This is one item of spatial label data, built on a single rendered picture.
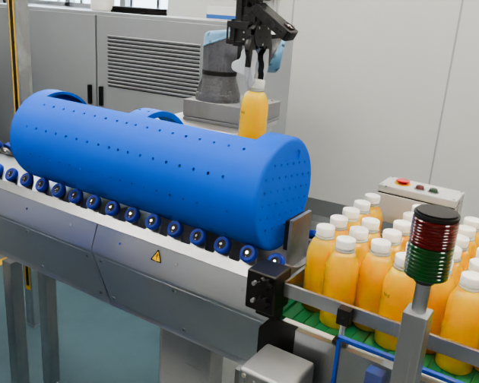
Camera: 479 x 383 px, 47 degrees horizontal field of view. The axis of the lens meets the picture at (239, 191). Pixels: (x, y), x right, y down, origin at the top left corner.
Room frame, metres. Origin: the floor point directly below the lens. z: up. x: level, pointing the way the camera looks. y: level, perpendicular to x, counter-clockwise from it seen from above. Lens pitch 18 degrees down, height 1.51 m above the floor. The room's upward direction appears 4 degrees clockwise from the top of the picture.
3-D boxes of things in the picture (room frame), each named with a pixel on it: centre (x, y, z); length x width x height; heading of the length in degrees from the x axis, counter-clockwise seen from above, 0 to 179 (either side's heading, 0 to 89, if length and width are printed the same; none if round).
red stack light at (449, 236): (0.73, -0.28, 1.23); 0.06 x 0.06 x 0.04
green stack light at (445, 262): (0.73, -0.28, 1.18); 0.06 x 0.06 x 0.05
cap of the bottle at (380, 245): (1.02, -0.29, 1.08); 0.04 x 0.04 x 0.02
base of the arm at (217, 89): (1.86, 0.09, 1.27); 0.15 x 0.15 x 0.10
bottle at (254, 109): (1.33, -0.02, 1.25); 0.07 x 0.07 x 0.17
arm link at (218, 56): (1.86, 0.09, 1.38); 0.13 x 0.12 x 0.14; 86
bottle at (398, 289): (0.95, -0.32, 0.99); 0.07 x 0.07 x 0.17
